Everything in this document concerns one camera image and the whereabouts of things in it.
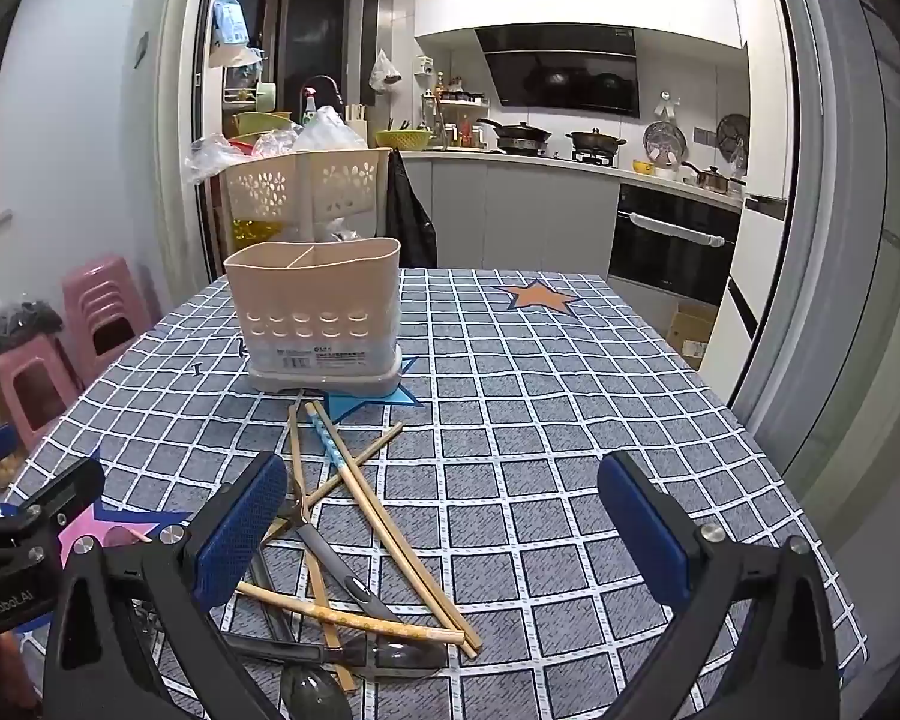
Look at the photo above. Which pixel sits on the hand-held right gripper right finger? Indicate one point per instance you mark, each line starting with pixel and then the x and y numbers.
pixel 637 510

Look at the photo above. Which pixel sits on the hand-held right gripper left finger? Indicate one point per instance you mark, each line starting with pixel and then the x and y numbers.
pixel 240 525

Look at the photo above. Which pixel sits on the dark table knife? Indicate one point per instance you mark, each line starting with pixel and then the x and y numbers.
pixel 322 547

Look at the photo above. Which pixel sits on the plain wooden chopstick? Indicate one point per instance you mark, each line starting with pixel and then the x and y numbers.
pixel 298 457
pixel 452 607
pixel 375 448

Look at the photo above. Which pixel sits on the dotted wooden chopstick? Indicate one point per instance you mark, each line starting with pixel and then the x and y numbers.
pixel 345 617

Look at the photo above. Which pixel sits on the beige plastic utensil holder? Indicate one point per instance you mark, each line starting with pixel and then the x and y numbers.
pixel 315 300

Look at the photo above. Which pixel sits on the black plastic bag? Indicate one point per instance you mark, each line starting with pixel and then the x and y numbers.
pixel 22 322

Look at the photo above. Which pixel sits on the checked blue-grey tablecloth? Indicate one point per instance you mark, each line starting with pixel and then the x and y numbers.
pixel 570 390

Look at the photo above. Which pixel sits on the cardboard box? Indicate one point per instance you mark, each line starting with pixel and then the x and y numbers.
pixel 691 337

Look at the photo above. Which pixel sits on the pink plastic stool stack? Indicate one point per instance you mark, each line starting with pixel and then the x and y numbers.
pixel 101 292

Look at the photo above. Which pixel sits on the black built-in oven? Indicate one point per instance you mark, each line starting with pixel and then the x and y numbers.
pixel 675 262

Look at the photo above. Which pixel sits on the yellow oil bottle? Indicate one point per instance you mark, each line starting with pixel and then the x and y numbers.
pixel 259 232

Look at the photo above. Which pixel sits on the grey kitchen base cabinet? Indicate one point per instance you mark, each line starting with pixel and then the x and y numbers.
pixel 525 217

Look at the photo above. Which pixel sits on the small steel saucepan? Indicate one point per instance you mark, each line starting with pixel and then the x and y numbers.
pixel 712 180

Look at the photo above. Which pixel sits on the yellow bowl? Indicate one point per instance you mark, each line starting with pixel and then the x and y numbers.
pixel 642 166

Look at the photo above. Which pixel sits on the black hanging bag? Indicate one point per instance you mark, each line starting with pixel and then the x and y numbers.
pixel 409 217

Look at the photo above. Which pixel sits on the beige plastic storage cart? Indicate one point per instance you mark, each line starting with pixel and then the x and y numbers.
pixel 330 180

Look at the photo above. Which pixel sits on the round metal steamer plate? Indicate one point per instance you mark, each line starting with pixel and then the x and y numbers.
pixel 664 141

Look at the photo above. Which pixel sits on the lidded cooking pot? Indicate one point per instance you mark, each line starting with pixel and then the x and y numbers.
pixel 596 141

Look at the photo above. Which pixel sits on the black frying pan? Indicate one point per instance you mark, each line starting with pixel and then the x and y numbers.
pixel 521 136

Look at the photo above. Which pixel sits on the olive green basin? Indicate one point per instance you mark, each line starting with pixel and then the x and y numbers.
pixel 262 124

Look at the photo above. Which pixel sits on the large clear plastic bag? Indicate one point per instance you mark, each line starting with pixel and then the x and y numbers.
pixel 322 131

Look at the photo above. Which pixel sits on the green colander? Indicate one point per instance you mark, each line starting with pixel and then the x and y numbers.
pixel 403 139

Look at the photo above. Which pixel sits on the white chopstick holder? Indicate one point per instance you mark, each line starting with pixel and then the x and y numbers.
pixel 355 120

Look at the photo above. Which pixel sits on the spray bottle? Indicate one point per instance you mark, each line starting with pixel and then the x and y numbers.
pixel 309 109

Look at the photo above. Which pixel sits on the spice rack with bottles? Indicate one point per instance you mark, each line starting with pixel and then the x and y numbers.
pixel 457 124

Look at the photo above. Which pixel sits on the light green cup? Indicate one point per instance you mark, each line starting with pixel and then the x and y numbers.
pixel 265 96

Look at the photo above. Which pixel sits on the black range hood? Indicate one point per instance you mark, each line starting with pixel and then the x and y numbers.
pixel 562 75

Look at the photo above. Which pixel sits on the black kitchen faucet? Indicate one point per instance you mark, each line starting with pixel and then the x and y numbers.
pixel 326 80

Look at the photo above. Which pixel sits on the hanging clear plastic bag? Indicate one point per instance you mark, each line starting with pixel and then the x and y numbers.
pixel 384 73

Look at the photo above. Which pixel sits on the blue packet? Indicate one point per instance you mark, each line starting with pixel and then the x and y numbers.
pixel 231 19

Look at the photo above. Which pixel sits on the dark glass door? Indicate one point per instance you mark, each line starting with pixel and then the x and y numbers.
pixel 307 22

